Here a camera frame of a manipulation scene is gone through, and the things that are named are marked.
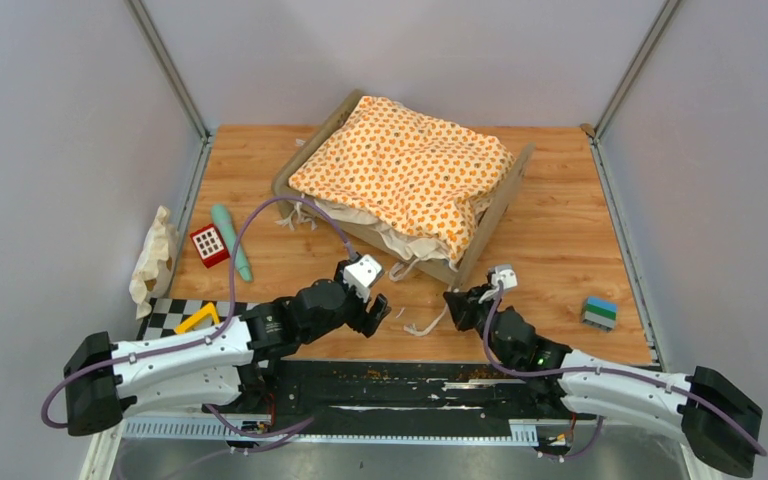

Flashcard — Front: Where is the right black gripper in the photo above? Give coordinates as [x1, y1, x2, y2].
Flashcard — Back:
[445, 285, 514, 369]

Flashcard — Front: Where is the wooden pet bed frame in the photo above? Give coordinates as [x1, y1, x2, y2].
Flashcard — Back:
[272, 89, 536, 288]

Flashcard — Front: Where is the yellow duck print blanket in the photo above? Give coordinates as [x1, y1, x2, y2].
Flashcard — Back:
[288, 96, 516, 266]

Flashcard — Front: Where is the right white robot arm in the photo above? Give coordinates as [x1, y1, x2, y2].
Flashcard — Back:
[443, 265, 768, 478]

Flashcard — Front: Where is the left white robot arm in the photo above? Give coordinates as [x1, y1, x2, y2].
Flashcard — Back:
[63, 255, 390, 437]

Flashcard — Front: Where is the blue green small block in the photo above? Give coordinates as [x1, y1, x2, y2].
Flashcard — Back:
[580, 296, 618, 332]

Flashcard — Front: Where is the yellow plastic block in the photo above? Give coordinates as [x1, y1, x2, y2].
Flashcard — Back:
[174, 303, 220, 335]

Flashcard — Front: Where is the red window toy block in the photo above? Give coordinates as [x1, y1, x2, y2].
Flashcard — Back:
[189, 224, 230, 269]

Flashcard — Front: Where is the teal cylinder toy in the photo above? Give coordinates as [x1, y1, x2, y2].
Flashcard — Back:
[210, 204, 253, 283]

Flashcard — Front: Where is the black white checkerboard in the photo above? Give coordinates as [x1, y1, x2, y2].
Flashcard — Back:
[137, 297, 250, 349]

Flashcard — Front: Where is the white duck pillow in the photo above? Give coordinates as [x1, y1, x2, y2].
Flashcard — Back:
[128, 206, 179, 320]

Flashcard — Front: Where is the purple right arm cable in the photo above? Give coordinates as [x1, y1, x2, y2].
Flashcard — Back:
[479, 291, 768, 459]

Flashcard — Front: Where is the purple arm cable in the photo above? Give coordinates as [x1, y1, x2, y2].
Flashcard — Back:
[39, 196, 359, 439]
[479, 291, 768, 459]

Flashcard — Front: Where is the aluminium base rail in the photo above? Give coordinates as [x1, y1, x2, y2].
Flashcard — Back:
[86, 357, 723, 447]

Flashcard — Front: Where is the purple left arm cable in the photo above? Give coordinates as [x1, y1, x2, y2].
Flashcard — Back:
[39, 196, 359, 439]

